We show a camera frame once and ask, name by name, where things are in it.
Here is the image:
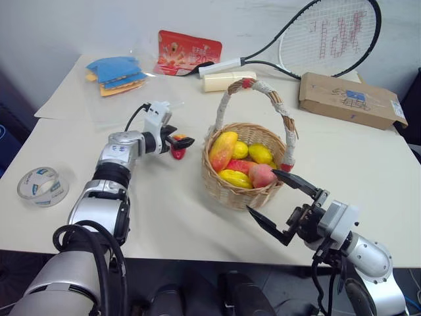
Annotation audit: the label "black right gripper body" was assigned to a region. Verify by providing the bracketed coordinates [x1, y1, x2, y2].
[285, 203, 326, 244]

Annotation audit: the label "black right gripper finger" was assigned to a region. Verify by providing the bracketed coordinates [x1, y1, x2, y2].
[272, 169, 330, 205]
[246, 205, 299, 247]

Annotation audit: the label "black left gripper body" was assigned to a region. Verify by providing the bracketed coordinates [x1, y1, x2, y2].
[159, 126, 173, 153]

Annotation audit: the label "small red yellow fruit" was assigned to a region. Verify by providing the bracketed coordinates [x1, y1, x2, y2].
[171, 133, 188, 161]

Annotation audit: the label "pink peach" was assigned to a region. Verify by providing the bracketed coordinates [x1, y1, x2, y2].
[248, 164, 278, 189]

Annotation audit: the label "large orange yellow mango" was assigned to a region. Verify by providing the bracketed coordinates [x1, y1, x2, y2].
[209, 131, 239, 173]

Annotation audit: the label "clear plastic sheet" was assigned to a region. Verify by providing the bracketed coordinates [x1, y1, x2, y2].
[82, 49, 186, 133]

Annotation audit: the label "yellow lemon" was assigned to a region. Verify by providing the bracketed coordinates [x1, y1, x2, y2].
[232, 141, 249, 159]
[247, 144, 274, 165]

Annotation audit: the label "yellow starfruit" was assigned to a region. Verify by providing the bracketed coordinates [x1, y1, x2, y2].
[217, 169, 254, 190]

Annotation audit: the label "dark rounded shape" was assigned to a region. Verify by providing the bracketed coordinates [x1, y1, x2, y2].
[149, 283, 187, 316]
[218, 270, 277, 316]

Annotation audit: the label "cream cylinder roll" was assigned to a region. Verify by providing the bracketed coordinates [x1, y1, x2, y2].
[202, 70, 258, 93]

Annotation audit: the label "red snack packet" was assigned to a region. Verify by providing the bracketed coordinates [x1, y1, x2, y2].
[153, 30, 224, 77]

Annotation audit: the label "blue orange sponges in bag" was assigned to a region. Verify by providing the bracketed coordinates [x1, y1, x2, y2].
[85, 56, 148, 98]

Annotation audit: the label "brown cardboard parcel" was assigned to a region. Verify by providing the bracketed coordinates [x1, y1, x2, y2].
[298, 72, 409, 131]

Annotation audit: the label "clear tape roll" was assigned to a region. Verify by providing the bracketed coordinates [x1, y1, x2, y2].
[16, 166, 70, 209]

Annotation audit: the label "black white tennis racket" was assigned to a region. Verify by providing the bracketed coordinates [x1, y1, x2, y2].
[198, 0, 383, 80]

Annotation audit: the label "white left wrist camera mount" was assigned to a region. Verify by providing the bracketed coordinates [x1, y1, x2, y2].
[143, 101, 174, 155]

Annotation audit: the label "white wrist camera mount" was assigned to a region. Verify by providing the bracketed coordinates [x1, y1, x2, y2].
[143, 101, 174, 155]
[316, 200, 360, 245]

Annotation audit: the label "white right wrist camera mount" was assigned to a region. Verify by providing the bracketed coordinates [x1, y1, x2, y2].
[316, 200, 360, 245]

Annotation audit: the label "wicker basket with handle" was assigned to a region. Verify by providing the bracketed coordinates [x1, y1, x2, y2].
[201, 77, 299, 212]

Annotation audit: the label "black strap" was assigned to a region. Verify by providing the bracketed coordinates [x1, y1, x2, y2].
[178, 64, 210, 78]

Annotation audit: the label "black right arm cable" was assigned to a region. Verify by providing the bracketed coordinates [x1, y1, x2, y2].
[310, 242, 347, 316]

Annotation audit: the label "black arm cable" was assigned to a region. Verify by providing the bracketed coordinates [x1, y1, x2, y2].
[52, 103, 153, 316]
[310, 242, 347, 316]

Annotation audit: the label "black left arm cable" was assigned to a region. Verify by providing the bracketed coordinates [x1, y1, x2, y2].
[52, 103, 153, 316]

